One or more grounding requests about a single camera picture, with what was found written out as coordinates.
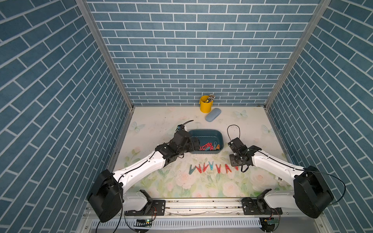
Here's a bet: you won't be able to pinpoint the teal plastic storage box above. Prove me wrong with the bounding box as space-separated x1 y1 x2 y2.
189 129 224 154

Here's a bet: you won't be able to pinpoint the grey-teal clothespin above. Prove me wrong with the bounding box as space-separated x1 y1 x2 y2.
189 165 196 175

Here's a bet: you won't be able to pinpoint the teal clothespin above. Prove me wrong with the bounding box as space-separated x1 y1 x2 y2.
208 161 214 170

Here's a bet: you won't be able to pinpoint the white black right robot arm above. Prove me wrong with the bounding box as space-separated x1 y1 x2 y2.
228 138 334 218

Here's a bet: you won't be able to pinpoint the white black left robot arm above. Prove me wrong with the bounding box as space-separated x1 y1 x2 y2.
87 129 200 223

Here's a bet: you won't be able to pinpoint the red clothespin pile in box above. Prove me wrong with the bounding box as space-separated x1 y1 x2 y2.
200 142 217 151

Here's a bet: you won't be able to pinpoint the yellow metal bucket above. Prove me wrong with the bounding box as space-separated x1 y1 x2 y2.
199 95 213 114

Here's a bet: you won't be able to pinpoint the grey fabric glasses case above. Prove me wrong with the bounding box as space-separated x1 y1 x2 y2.
205 108 221 122

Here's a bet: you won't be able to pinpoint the pens in bucket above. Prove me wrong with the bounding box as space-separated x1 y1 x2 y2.
205 94 215 103

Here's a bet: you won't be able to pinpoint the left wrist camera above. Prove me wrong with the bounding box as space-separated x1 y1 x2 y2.
175 124 185 132

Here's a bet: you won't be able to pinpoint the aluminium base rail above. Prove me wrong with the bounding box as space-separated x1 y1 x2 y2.
81 197 324 219

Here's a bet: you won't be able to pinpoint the left aluminium corner post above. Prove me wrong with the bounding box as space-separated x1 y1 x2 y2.
76 0 134 111

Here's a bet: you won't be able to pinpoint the aluminium corner post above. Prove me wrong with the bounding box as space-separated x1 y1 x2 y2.
76 0 134 111
264 0 331 112

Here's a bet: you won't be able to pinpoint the right aluminium corner post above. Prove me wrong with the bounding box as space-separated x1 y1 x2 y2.
264 0 331 112

